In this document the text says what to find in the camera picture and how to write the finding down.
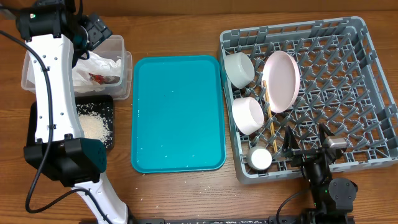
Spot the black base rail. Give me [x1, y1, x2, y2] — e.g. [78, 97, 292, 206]
[79, 214, 355, 224]

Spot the grey dishwasher rack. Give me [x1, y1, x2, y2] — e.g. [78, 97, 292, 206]
[219, 17, 397, 184]

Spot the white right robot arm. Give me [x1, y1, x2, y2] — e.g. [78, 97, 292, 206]
[275, 123, 358, 223]

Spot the cardboard box wall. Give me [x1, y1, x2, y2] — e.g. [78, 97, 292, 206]
[0, 0, 398, 19]

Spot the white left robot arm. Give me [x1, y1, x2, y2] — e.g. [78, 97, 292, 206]
[16, 1, 134, 223]

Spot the clear plastic bin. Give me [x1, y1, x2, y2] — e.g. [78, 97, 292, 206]
[27, 34, 132, 100]

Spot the large pink plate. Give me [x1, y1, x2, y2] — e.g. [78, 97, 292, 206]
[262, 50, 300, 113]

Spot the black plastic bin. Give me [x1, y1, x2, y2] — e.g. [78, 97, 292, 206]
[26, 95, 114, 151]

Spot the teal plastic tray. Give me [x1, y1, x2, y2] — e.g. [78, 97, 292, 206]
[131, 55, 226, 174]

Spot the small pink plate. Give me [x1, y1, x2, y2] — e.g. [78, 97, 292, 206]
[232, 97, 264, 135]

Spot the white cup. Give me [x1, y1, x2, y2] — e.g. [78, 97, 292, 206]
[246, 146, 272, 171]

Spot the grey bowl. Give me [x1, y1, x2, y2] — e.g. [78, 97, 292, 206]
[224, 52, 255, 89]

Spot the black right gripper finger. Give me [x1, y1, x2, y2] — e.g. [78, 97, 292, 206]
[283, 126, 300, 152]
[318, 123, 334, 146]

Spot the white plastic wrapper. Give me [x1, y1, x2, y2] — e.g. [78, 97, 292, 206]
[72, 52, 122, 93]

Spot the pile of rice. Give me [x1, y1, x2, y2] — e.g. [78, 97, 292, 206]
[76, 103, 114, 150]

